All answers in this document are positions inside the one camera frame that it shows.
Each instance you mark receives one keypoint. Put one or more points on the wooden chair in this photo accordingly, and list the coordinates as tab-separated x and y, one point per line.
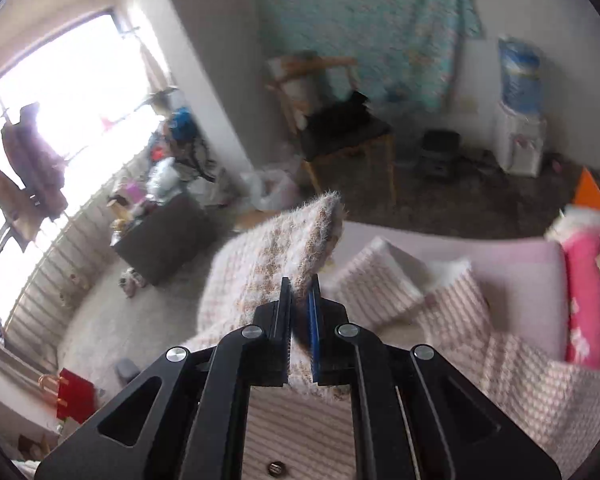
352	152

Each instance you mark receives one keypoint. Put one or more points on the pile of household clutter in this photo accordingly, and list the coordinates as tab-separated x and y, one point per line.
175	160

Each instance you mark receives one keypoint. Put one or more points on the small grey object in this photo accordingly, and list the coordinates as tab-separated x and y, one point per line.
126	371

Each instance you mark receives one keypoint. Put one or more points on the pink printed bed sheet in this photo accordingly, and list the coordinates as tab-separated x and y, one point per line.
520	272

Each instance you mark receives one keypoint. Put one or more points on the hanging tan garment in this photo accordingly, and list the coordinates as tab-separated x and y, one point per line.
0	185

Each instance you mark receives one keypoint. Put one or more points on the dark cabinet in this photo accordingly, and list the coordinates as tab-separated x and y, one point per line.
155	240

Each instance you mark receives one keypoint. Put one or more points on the orange triangular object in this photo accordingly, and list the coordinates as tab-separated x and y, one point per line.
587	191

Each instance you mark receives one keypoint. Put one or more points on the pair of slippers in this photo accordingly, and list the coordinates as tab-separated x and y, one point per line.
130	281

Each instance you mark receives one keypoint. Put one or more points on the white water dispenser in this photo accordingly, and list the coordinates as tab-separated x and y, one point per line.
517	142

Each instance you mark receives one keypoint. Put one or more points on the black garment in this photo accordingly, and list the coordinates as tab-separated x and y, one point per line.
337	115

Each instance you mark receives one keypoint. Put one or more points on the pink floral blanket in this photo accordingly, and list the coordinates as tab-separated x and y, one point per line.
582	285

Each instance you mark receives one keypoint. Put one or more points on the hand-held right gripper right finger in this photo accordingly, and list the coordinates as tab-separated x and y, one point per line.
314	332

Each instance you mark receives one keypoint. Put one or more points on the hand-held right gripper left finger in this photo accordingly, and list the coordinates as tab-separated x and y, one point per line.
282	340

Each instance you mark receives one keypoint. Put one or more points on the white plastic bag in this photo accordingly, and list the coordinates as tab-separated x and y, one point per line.
275	189

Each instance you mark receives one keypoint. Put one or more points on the black trash bin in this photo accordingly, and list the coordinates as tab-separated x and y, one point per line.
440	152

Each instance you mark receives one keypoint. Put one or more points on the blue water bottle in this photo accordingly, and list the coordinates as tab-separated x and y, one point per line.
520	75

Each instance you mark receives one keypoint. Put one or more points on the hanging mauve coat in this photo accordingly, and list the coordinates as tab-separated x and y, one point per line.
30	155

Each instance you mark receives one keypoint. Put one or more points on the fuzzy houndstooth sweater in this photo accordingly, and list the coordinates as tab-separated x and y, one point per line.
260	260

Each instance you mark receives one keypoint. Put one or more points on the red bag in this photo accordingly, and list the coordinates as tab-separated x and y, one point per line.
75	395

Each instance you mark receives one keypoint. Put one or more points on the teal floral cloth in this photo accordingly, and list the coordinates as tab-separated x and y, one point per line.
370	20

